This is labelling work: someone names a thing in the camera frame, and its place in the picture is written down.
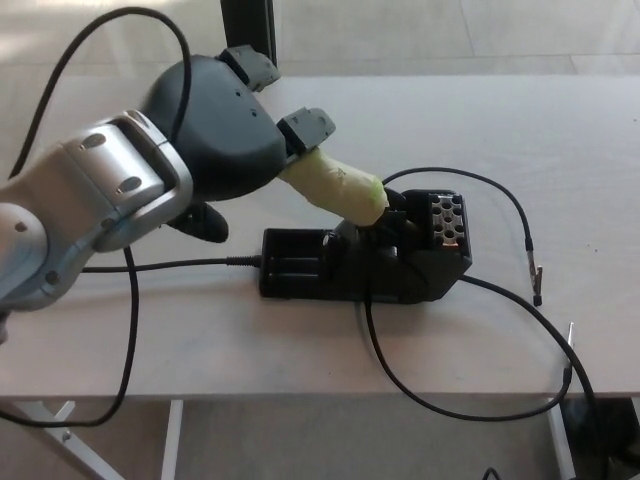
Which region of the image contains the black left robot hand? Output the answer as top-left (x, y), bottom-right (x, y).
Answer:
top-left (142, 44), bottom-right (337, 244)

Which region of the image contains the tape-wrapped soldering iron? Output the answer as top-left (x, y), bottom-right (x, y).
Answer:
top-left (277, 149), bottom-right (409, 229)

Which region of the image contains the black soldering iron base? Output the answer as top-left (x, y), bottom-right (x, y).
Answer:
top-left (258, 188), bottom-right (474, 305)

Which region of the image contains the black vertical pillar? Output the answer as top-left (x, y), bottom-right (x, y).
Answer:
top-left (219, 0), bottom-right (280, 67)

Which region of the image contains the white table leg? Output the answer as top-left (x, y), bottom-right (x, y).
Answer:
top-left (160, 399), bottom-right (185, 480)
top-left (547, 397), bottom-right (577, 480)

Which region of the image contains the black base power cable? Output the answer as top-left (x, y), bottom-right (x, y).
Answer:
top-left (82, 254), bottom-right (264, 274)

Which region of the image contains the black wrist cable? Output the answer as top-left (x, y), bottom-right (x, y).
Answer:
top-left (7, 5), bottom-right (194, 180)

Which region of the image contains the black probe cable with pin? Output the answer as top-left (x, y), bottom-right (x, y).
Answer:
top-left (363, 279), bottom-right (576, 420)

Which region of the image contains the thin black alligator clip cable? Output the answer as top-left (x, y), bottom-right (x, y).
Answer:
top-left (382, 167), bottom-right (547, 307)

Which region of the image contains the white diagonal table frame brace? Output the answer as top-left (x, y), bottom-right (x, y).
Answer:
top-left (0, 398), bottom-right (124, 480)

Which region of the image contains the long black base cable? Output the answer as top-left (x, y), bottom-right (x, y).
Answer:
top-left (462, 273), bottom-right (614, 480)

